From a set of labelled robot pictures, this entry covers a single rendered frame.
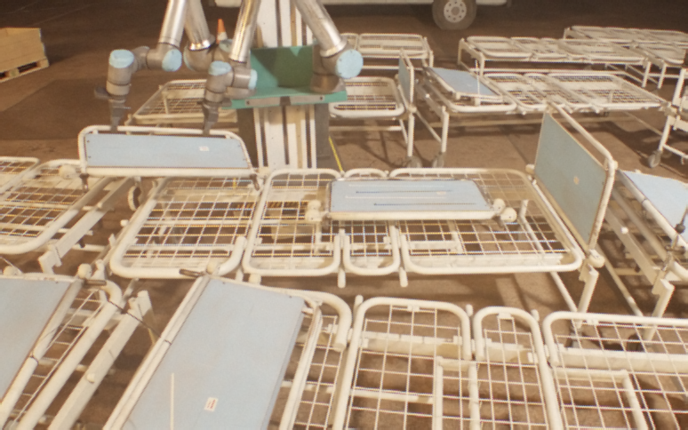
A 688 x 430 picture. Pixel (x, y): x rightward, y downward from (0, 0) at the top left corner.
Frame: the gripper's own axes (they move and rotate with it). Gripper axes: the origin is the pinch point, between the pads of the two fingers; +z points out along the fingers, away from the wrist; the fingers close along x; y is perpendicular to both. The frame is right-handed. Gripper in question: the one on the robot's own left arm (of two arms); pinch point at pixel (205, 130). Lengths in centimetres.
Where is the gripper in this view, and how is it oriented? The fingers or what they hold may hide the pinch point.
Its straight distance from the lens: 245.8
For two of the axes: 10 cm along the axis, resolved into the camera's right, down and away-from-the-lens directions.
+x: 4.5, 6.5, -6.1
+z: -3.5, 7.6, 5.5
